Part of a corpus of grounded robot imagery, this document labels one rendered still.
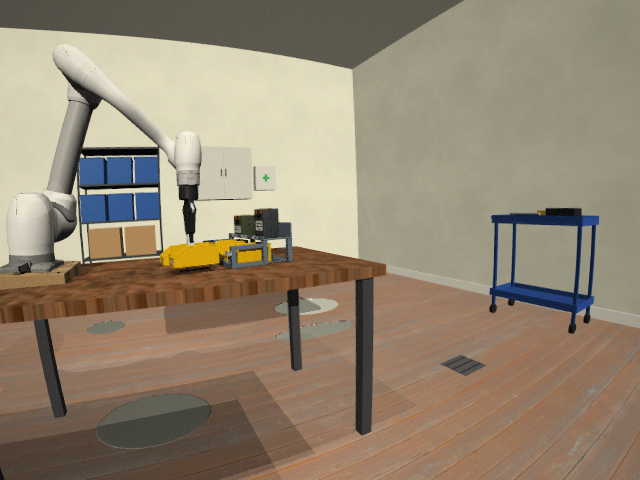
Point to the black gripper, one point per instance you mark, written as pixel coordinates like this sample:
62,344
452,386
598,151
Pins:
190,193

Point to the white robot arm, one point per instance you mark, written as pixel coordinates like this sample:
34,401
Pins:
32,221

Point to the yellow bin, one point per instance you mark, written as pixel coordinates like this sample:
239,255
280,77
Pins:
250,255
224,245
165,255
204,253

